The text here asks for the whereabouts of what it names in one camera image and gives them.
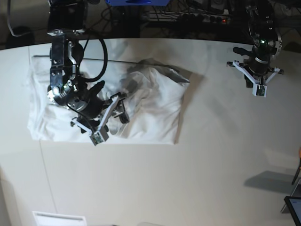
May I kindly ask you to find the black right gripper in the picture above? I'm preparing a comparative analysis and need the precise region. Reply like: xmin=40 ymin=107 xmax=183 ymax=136
xmin=96 ymin=96 xmax=129 ymax=131

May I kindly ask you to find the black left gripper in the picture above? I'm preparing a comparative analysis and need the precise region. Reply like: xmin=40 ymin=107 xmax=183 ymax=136
xmin=244 ymin=73 xmax=268 ymax=89

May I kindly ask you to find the white T-shirt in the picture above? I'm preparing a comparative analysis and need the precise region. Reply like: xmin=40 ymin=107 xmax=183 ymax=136
xmin=26 ymin=56 xmax=189 ymax=144

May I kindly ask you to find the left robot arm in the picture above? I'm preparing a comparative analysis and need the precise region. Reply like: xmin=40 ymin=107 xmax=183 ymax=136
xmin=227 ymin=0 xmax=283 ymax=96

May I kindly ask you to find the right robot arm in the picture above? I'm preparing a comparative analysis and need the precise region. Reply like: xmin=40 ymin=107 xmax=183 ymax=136
xmin=48 ymin=0 xmax=129 ymax=134

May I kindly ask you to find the black power strip red light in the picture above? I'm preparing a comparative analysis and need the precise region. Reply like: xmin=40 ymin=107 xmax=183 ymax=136
xmin=143 ymin=12 xmax=231 ymax=25

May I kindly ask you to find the blue box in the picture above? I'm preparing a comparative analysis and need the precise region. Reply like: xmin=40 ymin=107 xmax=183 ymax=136
xmin=105 ymin=0 xmax=170 ymax=6

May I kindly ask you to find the grey tablet stand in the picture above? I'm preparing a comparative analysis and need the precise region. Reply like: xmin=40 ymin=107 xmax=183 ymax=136
xmin=281 ymin=178 xmax=301 ymax=214

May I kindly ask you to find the dark tablet screen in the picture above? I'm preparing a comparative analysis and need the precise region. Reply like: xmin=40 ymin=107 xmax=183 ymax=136
xmin=284 ymin=196 xmax=301 ymax=226

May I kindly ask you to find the white paper sheet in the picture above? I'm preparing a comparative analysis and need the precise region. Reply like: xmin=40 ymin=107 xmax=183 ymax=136
xmin=32 ymin=211 xmax=87 ymax=226

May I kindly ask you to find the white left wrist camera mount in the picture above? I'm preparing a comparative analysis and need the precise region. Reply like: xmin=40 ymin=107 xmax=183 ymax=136
xmin=227 ymin=59 xmax=284 ymax=97

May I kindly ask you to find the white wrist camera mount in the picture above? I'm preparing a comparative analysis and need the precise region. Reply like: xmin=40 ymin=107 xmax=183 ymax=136
xmin=227 ymin=59 xmax=284 ymax=97
xmin=68 ymin=92 xmax=129 ymax=146

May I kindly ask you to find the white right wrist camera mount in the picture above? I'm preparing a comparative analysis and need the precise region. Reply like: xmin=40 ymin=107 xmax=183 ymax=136
xmin=68 ymin=92 xmax=129 ymax=146

